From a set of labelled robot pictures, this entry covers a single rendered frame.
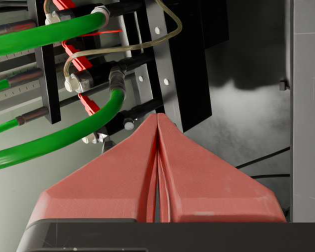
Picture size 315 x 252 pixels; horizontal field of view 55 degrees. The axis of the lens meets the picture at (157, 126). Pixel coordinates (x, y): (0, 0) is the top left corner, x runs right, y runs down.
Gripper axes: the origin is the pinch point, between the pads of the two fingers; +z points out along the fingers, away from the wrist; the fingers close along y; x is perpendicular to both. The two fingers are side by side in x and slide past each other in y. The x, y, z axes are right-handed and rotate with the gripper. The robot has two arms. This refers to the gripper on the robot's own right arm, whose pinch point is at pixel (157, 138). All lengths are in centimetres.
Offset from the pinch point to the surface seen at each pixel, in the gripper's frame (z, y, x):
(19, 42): 11.1, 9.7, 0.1
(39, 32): 12.1, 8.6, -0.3
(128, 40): 38.1, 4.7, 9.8
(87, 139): 24.4, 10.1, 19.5
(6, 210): 33, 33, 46
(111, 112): 13.6, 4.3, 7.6
